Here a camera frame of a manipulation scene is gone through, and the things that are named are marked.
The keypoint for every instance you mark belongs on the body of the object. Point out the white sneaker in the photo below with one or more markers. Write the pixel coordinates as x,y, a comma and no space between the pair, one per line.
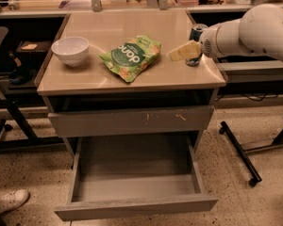
13,200

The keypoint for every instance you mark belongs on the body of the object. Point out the blue silver redbull can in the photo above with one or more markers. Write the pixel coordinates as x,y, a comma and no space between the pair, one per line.
196,31

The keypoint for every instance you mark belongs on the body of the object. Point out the black wheeled stand base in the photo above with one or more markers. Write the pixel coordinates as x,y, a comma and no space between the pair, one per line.
244,149

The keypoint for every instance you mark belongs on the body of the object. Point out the grey drawer cabinet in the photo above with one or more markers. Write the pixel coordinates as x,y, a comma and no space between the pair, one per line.
128,84

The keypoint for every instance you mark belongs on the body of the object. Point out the grey top drawer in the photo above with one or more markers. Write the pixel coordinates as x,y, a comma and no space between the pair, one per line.
131,121

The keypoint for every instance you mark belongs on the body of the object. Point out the green snack chip bag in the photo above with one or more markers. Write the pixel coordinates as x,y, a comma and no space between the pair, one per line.
133,57

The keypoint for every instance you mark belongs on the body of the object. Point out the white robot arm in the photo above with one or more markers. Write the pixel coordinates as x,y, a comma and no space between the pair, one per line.
259,32

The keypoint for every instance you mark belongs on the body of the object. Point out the open middle drawer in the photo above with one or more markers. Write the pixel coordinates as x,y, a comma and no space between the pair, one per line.
134,175

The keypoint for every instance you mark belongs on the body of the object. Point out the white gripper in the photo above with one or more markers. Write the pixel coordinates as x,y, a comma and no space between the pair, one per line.
208,44

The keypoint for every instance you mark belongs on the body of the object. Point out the white ceramic bowl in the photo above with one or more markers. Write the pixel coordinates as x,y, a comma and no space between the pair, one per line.
71,51

